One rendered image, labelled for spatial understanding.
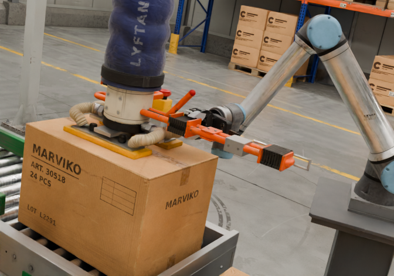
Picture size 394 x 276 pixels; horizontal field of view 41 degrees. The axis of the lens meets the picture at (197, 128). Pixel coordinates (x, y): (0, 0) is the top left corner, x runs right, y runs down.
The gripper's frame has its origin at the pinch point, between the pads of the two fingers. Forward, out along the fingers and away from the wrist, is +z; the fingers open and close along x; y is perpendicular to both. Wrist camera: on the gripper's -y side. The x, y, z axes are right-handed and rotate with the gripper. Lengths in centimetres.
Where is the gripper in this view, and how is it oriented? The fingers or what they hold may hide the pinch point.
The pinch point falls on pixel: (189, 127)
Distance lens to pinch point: 177.0
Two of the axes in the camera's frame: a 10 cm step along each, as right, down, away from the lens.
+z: -5.5, 1.3, -8.2
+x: 1.9, -9.4, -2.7
